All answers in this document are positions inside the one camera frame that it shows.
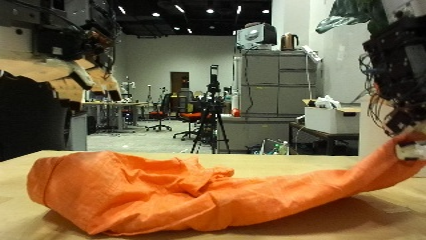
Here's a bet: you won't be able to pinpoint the green plastic bottles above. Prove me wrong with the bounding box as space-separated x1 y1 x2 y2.
270 140 290 156

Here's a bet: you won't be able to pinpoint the orange office chair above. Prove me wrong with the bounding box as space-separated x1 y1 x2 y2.
171 111 203 141
143 93 174 133

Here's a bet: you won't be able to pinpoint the green leafy plant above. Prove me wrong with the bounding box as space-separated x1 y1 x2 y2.
315 0 384 35

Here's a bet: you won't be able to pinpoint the copper electric kettle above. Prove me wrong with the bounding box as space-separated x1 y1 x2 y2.
279 33 300 52

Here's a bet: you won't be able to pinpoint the white cardboard box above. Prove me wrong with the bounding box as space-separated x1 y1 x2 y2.
303 106 362 135

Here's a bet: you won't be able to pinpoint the tall grey filing cabinet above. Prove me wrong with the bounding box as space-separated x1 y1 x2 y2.
238 49 319 120

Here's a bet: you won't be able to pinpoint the crumpled white paper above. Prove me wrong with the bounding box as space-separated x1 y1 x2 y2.
312 94 343 111

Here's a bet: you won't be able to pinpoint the small grey cabinet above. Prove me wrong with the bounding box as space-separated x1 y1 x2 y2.
65 111 89 152

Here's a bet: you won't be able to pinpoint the white cylindrical plant pot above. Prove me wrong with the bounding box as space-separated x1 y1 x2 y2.
358 96 394 158

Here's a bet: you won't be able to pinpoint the long wooden desk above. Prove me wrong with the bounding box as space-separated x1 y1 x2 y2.
79 100 150 133

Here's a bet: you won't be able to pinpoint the brown door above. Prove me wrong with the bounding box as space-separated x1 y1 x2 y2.
169 71 191 98

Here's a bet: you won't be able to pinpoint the white power strip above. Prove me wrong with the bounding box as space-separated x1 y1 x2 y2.
300 45 323 64

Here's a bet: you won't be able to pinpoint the orange button-up shirt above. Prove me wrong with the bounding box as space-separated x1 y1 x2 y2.
25 131 426 237

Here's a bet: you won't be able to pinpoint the grey and black appliance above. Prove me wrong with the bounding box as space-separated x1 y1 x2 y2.
234 22 279 51

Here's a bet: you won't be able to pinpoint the black camera tripod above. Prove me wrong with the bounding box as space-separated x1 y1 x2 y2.
190 64 231 155

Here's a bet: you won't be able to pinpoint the low grey counter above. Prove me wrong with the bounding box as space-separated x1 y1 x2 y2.
215 114 296 154

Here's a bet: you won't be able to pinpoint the black side table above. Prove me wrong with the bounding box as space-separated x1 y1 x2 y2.
288 122 359 157

